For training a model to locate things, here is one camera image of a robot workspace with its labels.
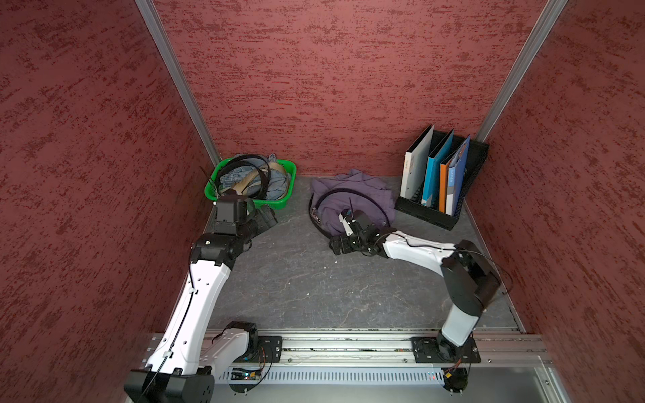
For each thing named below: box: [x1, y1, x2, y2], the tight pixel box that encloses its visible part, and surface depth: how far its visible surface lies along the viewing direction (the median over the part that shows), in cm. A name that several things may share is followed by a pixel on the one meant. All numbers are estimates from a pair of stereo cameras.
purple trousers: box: [309, 168, 396, 236], surface depth 109 cm
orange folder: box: [439, 157, 453, 214], surface depth 91 cm
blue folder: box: [445, 135, 472, 217], surface depth 93 cm
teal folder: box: [421, 129, 455, 208], surface depth 94 cm
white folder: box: [400, 124, 436, 200], surface depth 97 cm
